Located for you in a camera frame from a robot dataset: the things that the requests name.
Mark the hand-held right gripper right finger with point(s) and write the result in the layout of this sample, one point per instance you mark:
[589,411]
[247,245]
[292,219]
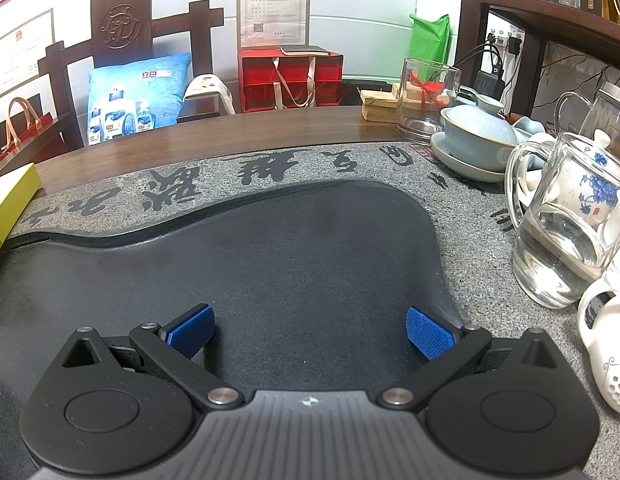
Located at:
[429,334]

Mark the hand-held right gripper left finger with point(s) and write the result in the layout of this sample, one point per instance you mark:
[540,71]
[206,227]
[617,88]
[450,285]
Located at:
[190,329]

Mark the yellow-green box lid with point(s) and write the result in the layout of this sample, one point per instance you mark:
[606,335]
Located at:
[10,200]

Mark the glass pitcher with water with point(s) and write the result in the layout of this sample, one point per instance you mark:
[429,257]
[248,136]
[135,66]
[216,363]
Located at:
[554,260]

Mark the white ceramic teapot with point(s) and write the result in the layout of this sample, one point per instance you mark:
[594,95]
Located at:
[604,345]

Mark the pale blue lidded tea bowl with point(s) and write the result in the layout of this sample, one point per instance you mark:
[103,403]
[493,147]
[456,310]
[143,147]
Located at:
[477,132]

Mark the tall drinking glass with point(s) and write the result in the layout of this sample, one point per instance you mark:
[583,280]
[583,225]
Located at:
[424,120]

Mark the blue and white porcelain teapot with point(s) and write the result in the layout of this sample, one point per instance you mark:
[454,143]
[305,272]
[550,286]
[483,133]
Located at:
[597,195]

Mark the small wooden box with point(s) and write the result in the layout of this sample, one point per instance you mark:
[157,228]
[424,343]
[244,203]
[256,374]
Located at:
[377,107]

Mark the blue printed pillow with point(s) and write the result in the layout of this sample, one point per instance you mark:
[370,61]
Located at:
[140,100]

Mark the white printed bag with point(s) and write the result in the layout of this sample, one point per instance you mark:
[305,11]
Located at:
[207,92]

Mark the plain dark wooden chair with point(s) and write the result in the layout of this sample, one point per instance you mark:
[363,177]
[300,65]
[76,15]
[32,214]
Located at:
[35,145]

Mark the black power adapter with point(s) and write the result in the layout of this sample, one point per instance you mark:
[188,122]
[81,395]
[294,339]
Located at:
[487,84]

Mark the red gift bag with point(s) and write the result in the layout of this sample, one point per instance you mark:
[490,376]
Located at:
[20,130]

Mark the red gift boxes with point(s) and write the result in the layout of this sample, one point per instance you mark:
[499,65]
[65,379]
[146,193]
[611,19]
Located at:
[290,82]

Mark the green shopping bag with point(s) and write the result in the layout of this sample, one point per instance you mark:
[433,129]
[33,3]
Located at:
[429,37]

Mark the black notebook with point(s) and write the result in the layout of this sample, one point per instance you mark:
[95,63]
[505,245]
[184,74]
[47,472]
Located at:
[305,50]

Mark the carved dark wooden chair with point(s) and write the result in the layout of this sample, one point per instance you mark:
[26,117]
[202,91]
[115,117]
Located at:
[120,25]

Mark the framed certificate with emblem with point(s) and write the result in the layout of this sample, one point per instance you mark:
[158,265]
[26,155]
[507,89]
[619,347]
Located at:
[20,55]

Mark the dark wooden shelf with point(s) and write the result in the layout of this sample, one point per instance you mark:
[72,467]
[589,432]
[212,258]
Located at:
[549,25]

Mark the framed licence with code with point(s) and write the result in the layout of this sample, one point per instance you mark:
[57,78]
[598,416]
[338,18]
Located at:
[274,5]

